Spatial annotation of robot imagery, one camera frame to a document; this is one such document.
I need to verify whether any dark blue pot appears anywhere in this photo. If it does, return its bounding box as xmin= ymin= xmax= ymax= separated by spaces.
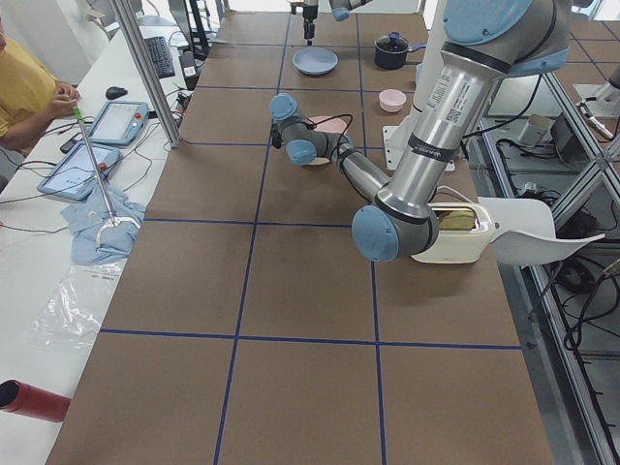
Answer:
xmin=374 ymin=31 xmax=426 ymax=71

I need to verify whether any pink plate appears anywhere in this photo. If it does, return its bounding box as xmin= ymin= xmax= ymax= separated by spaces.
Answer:
xmin=309 ymin=115 xmax=352 ymax=135

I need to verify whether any glass pot lid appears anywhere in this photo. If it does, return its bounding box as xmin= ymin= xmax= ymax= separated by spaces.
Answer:
xmin=375 ymin=31 xmax=409 ymax=53

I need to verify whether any aluminium frame post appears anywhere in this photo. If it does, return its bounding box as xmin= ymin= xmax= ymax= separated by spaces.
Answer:
xmin=110 ymin=0 xmax=181 ymax=148

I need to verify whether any teach pendant tablet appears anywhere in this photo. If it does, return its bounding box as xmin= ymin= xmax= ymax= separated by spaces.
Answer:
xmin=89 ymin=100 xmax=148 ymax=147
xmin=37 ymin=141 xmax=97 ymax=202

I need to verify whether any blue plate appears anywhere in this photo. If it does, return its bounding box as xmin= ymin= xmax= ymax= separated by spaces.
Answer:
xmin=293 ymin=46 xmax=339 ymax=77

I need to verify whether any black computer mouse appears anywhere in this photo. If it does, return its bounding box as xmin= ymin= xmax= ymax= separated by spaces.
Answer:
xmin=105 ymin=86 xmax=128 ymax=100

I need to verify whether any white plastic chair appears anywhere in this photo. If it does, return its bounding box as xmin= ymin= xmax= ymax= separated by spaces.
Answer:
xmin=479 ymin=197 xmax=605 ymax=266

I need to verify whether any white toaster cable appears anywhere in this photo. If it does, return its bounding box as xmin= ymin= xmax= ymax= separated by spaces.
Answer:
xmin=435 ymin=185 xmax=474 ymax=204

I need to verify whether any person in yellow shirt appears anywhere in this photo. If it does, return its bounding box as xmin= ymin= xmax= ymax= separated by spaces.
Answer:
xmin=1 ymin=32 xmax=62 ymax=155

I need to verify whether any red cylinder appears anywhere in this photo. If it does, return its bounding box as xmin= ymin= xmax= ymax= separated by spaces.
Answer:
xmin=1 ymin=380 xmax=71 ymax=422

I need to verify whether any black phone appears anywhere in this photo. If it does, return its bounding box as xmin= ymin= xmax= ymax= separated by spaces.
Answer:
xmin=60 ymin=135 xmax=82 ymax=154

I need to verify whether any pink bowl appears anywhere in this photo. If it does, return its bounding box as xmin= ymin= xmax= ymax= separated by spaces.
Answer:
xmin=379 ymin=89 xmax=407 ymax=113

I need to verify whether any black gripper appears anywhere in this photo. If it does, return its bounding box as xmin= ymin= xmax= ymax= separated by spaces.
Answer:
xmin=303 ymin=17 xmax=315 ymax=46

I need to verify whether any cream white plate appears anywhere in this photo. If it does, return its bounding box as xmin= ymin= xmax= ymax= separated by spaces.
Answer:
xmin=305 ymin=158 xmax=330 ymax=167

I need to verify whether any teach pendant tablet far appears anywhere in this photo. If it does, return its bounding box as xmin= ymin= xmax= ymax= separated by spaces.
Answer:
xmin=89 ymin=100 xmax=148 ymax=147

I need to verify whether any metal reacher grabber stick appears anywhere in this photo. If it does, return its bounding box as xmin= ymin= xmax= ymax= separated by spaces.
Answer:
xmin=74 ymin=106 xmax=140 ymax=249

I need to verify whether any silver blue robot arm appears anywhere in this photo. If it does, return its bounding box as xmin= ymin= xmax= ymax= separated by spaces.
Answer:
xmin=269 ymin=1 xmax=572 ymax=262

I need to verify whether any black keyboard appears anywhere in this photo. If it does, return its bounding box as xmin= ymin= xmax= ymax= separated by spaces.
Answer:
xmin=143 ymin=36 xmax=175 ymax=78

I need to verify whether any teach pendant tablet near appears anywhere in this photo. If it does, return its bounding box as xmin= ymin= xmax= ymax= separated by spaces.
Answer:
xmin=37 ymin=141 xmax=97 ymax=202

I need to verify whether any person's hand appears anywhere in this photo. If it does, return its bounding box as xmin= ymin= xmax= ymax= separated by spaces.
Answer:
xmin=46 ymin=81 xmax=80 ymax=119

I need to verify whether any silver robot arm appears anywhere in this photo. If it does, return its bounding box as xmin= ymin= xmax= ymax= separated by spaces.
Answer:
xmin=289 ymin=0 xmax=369 ymax=46

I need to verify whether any cream toaster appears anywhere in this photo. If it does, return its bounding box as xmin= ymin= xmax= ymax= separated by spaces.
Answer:
xmin=412 ymin=202 xmax=496 ymax=264

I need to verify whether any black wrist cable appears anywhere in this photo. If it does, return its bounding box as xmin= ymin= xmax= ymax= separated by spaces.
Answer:
xmin=304 ymin=113 xmax=355 ymax=161

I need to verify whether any blue cloth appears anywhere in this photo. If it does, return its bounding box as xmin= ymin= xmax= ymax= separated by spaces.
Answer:
xmin=61 ymin=185 xmax=145 ymax=265

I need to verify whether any clear plastic bag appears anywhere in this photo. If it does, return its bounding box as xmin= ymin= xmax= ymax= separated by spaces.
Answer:
xmin=27 ymin=261 xmax=125 ymax=353

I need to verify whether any toast slice in toaster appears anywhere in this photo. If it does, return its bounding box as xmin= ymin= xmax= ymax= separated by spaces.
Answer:
xmin=438 ymin=209 xmax=477 ymax=231

